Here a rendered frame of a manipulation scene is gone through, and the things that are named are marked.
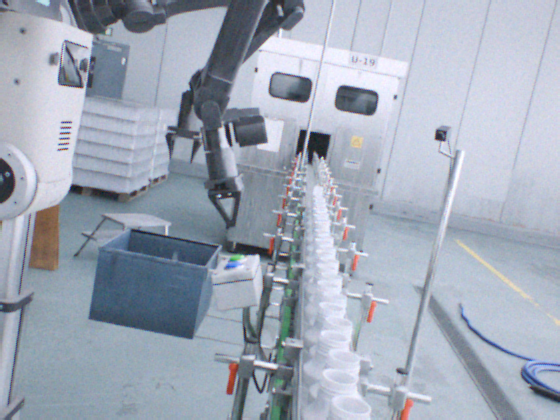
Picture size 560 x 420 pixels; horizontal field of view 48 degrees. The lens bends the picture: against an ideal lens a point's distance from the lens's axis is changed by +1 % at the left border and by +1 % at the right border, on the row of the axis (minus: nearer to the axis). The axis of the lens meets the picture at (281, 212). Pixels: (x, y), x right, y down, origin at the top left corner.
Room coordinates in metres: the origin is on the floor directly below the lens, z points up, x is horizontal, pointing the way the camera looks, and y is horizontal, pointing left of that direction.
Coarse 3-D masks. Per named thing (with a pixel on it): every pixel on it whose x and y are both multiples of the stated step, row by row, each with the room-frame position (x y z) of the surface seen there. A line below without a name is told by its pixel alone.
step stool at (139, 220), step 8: (104, 216) 4.65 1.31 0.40; (112, 216) 4.65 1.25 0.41; (120, 216) 4.71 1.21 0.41; (128, 216) 4.77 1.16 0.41; (136, 216) 4.83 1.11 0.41; (144, 216) 4.89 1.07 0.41; (152, 216) 4.95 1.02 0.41; (120, 224) 4.53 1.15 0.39; (128, 224) 4.52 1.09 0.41; (136, 224) 4.58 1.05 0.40; (144, 224) 4.64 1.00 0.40; (152, 224) 4.70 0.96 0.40; (160, 224) 4.77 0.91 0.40; (168, 224) 4.83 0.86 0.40; (88, 232) 4.83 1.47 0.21; (96, 232) 4.88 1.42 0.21; (104, 232) 4.93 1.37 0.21; (112, 232) 4.98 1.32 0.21; (120, 232) 5.04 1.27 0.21; (88, 240) 4.76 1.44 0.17; (96, 240) 4.69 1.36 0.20; (104, 240) 4.74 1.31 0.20; (80, 248) 4.80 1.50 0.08
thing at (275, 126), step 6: (270, 120) 5.94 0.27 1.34; (276, 120) 5.93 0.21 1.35; (282, 120) 5.94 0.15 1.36; (270, 126) 5.94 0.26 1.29; (276, 126) 5.94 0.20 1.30; (282, 126) 5.94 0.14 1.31; (270, 132) 5.94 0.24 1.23; (276, 132) 5.94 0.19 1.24; (282, 132) 5.94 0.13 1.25; (270, 138) 5.94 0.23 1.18; (276, 138) 5.94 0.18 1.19; (258, 144) 5.94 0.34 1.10; (264, 144) 5.93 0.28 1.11; (270, 144) 5.93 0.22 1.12; (276, 144) 5.93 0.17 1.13; (270, 150) 5.93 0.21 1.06; (276, 150) 5.92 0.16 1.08
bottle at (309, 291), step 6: (318, 264) 1.08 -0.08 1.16; (324, 264) 1.09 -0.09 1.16; (318, 270) 1.06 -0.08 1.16; (324, 270) 1.06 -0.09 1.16; (330, 270) 1.06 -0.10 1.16; (318, 276) 1.06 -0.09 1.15; (312, 282) 1.07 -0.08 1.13; (306, 288) 1.07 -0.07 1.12; (312, 288) 1.06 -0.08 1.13; (306, 294) 1.06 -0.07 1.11; (312, 294) 1.05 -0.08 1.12; (306, 300) 1.06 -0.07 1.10
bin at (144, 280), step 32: (128, 256) 1.72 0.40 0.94; (160, 256) 2.02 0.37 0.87; (192, 256) 2.02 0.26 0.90; (224, 256) 1.96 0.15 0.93; (96, 288) 1.72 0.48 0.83; (128, 288) 1.72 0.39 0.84; (160, 288) 1.72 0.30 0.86; (192, 288) 1.72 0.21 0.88; (96, 320) 1.72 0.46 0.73; (128, 320) 1.72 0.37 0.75; (160, 320) 1.72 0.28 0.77; (192, 320) 1.72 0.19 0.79
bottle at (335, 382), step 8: (328, 368) 0.61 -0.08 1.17; (336, 368) 0.62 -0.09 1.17; (328, 376) 0.61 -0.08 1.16; (336, 376) 0.61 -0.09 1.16; (344, 376) 0.61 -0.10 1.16; (352, 376) 0.61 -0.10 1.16; (320, 384) 0.60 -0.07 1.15; (328, 384) 0.59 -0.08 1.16; (336, 384) 0.58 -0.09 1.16; (344, 384) 0.58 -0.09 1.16; (352, 384) 0.59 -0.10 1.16; (320, 392) 0.59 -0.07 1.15; (328, 392) 0.58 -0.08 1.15; (336, 392) 0.58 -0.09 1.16; (344, 392) 0.58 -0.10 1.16; (352, 392) 0.59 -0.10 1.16; (320, 400) 0.59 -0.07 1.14; (328, 400) 0.58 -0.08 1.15; (304, 408) 0.61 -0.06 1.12; (312, 408) 0.59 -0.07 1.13; (320, 408) 0.59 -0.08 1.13; (328, 408) 0.58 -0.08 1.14; (304, 416) 0.59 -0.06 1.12; (312, 416) 0.58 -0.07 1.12; (320, 416) 0.58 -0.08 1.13
